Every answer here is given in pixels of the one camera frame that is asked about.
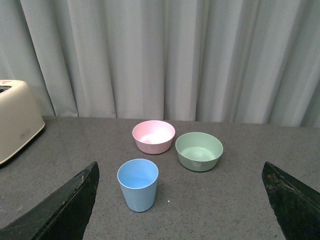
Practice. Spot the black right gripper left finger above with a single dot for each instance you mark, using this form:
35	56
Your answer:
64	215

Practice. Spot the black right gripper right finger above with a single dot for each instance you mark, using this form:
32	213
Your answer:
295	204

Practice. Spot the grey pleated curtain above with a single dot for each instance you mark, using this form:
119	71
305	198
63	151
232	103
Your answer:
233	61

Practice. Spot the cream white toaster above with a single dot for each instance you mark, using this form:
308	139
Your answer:
20	117

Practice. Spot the green plastic bowl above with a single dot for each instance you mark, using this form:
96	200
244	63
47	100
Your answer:
198	151

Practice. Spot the pink plastic bowl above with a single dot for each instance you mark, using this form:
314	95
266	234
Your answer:
153	136

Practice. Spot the blue plastic cup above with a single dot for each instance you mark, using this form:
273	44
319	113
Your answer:
138	179

